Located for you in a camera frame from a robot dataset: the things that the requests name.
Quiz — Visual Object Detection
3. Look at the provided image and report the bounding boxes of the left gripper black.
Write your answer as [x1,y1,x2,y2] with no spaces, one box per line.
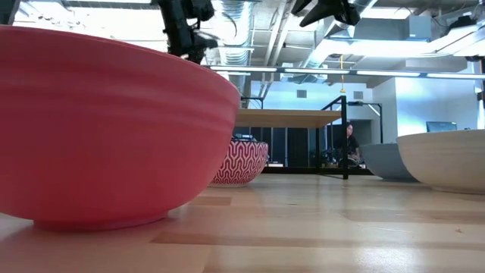
[157,0,219,64]

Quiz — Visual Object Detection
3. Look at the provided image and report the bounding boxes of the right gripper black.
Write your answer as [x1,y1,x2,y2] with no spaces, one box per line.
[290,0,361,28]

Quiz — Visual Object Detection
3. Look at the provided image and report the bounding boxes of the large red bowl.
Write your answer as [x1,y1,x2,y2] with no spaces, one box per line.
[0,24,242,233]

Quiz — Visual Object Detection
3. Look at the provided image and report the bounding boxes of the red zigzag patterned bowl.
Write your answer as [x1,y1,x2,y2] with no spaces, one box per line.
[207,140,269,188]

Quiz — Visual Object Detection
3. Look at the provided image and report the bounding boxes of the large grey-blue bowl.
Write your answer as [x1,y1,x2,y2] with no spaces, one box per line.
[358,142,418,181]

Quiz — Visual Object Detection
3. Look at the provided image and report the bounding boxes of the long ceiling light bar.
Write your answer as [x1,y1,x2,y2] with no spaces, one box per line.
[204,64,485,80]

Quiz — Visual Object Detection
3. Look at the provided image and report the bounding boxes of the person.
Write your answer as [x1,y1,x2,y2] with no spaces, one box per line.
[333,121,361,168]

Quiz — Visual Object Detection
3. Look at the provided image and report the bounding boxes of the dark computer monitor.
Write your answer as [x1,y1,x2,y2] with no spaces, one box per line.
[425,121,458,133]

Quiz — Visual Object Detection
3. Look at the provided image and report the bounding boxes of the large cream bowl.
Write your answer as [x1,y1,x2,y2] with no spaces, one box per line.
[396,129,485,195]

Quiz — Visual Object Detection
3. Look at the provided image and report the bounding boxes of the smooth silver ceiling duct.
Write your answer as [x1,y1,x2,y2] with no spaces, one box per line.
[301,0,376,70]

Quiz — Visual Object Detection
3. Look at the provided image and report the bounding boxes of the ribbed silver ceiling duct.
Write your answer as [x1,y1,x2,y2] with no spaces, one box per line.
[217,0,254,77]

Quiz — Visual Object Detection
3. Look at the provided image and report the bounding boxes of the yellow hanging cord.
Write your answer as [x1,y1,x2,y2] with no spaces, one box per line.
[339,55,346,94]

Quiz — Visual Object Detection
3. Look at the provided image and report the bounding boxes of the wooden shelf with black frame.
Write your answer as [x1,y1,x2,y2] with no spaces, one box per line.
[234,95,349,180]

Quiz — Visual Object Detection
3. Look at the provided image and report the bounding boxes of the black metal background frame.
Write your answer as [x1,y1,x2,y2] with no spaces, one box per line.
[348,100,383,144]

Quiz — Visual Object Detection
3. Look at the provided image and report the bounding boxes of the black table edge rail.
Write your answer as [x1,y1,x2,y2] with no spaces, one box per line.
[261,165,374,176]

